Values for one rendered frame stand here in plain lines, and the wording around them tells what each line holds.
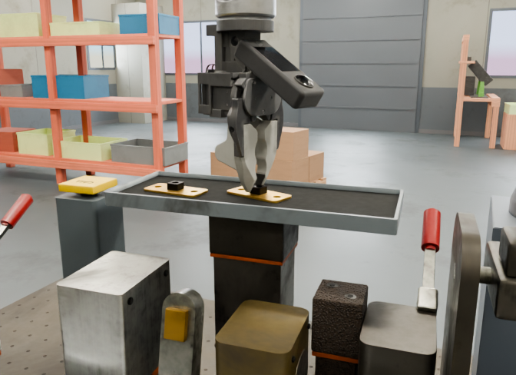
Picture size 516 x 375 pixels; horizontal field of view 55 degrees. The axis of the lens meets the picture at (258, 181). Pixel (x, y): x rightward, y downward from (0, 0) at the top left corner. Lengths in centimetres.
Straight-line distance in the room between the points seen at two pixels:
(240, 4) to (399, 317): 38
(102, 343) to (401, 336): 29
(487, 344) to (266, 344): 46
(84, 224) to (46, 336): 61
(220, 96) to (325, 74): 1013
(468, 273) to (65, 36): 553
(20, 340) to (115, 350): 81
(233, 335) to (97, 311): 14
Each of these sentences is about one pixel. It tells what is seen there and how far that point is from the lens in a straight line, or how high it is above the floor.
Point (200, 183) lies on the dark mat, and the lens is 72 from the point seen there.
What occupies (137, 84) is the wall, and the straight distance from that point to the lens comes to 1189.
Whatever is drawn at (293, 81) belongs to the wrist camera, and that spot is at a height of 131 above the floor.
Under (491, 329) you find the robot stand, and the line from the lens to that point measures 85.
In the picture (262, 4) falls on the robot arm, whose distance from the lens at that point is 62.
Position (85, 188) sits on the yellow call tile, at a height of 116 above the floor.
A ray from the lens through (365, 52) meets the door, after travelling 1055.
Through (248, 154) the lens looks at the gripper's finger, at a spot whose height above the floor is 122.
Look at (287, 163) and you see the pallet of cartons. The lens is 482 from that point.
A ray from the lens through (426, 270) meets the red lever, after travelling 58.
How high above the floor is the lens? 133
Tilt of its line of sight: 13 degrees down
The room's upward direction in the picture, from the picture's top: straight up
